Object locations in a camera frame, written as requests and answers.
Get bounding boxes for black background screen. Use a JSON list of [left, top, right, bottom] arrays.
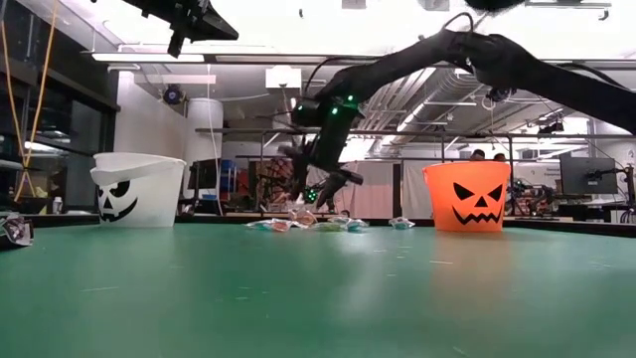
[[188, 158, 220, 190]]

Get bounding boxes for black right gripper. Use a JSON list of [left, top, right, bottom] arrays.
[[278, 92, 367, 210]]

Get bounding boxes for orange halloween bucket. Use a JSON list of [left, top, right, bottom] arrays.
[[421, 161, 512, 234]]

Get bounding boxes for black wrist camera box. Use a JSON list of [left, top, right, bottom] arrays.
[[291, 97, 329, 126]]

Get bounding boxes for dark desk monitor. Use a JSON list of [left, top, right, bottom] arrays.
[[559, 157, 619, 196]]

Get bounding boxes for white halloween bucket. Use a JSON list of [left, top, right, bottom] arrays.
[[89, 151, 187, 229]]

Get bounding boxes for silver ventilation duct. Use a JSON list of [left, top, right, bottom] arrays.
[[357, 67, 498, 150]]

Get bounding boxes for green table mat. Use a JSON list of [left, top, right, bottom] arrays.
[[0, 221, 636, 358]]

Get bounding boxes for long ceiling light bar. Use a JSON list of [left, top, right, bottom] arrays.
[[81, 49, 636, 71]]

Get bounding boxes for black round ceiling device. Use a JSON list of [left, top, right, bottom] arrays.
[[162, 84, 184, 105]]

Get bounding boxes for ceiling track fixture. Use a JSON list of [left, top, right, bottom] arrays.
[[525, 0, 612, 22]]

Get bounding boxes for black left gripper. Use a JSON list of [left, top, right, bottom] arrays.
[[121, 0, 239, 59]]

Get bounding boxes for green clear candy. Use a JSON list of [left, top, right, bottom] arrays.
[[342, 217, 372, 233]]

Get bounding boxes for white round column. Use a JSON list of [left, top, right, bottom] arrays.
[[186, 97, 225, 165]]

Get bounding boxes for green red candy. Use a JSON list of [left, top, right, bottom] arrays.
[[310, 221, 347, 234]]

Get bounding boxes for white hanging sheet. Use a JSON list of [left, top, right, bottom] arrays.
[[347, 159, 428, 220]]

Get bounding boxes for yellow cord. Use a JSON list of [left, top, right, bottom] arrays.
[[0, 0, 59, 198]]

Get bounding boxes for black metal rack frame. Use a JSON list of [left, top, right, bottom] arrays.
[[195, 127, 636, 218]]

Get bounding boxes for blue barrel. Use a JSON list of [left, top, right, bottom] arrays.
[[221, 158, 238, 195]]

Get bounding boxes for white ceiling box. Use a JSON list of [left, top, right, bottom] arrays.
[[265, 66, 303, 90]]

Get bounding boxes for black ceiling camera cluster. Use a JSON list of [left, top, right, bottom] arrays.
[[484, 87, 518, 104]]

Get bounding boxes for dark chocolate bar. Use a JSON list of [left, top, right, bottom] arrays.
[[0, 212, 35, 250]]

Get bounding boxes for black table frame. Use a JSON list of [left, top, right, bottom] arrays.
[[0, 212, 636, 240]]

